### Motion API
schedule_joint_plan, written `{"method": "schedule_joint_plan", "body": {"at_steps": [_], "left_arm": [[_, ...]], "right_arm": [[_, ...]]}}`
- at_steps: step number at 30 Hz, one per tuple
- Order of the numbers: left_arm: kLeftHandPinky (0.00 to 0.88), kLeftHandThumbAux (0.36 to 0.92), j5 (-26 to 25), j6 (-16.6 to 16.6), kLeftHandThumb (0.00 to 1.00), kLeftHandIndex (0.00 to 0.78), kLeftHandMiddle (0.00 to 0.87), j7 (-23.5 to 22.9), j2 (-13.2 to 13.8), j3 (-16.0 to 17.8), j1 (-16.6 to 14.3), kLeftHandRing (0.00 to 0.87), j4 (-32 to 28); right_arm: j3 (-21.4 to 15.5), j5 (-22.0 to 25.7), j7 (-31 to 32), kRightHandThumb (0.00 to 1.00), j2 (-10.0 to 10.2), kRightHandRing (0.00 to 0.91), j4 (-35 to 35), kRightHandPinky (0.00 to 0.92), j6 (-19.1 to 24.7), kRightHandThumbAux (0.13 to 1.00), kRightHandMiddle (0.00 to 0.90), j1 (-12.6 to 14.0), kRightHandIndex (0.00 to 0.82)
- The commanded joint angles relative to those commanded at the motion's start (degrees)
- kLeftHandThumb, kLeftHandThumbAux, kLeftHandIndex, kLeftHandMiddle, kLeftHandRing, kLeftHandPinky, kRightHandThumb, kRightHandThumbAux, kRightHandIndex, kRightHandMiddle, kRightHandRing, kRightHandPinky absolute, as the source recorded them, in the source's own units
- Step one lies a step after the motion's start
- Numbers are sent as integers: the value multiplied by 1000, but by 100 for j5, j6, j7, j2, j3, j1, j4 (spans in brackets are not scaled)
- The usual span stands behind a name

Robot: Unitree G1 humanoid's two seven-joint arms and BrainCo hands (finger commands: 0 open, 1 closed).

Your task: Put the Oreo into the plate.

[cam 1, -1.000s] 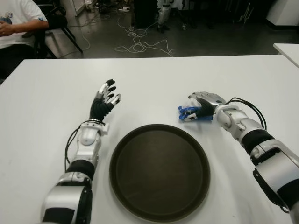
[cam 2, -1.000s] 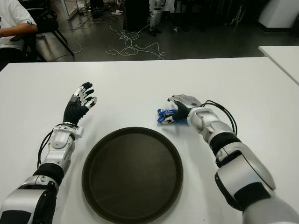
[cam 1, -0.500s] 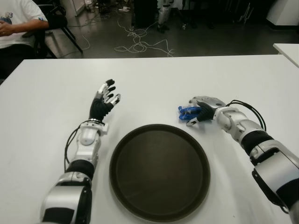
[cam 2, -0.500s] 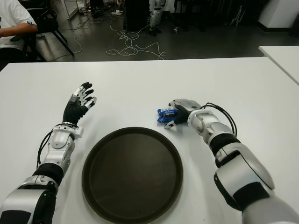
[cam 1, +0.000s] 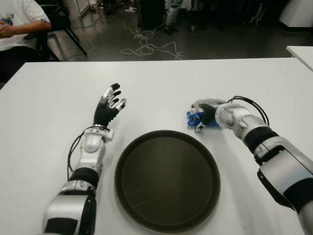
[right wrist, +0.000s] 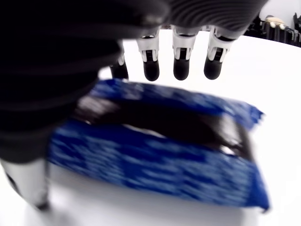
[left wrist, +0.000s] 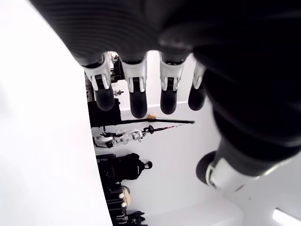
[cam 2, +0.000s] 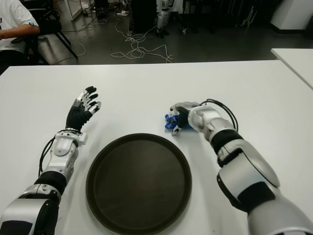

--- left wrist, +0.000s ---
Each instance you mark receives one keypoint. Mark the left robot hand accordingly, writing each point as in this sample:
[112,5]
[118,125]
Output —
[211,35]

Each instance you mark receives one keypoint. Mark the black gantry pole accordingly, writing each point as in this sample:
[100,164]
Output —
[164,121]

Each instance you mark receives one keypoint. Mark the beige round item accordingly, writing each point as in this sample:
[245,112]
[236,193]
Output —
[125,194]

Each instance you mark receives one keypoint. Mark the ceiling light panel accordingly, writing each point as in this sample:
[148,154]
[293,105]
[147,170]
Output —
[288,216]

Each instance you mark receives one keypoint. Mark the black metal rack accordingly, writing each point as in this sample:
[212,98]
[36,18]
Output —
[114,207]

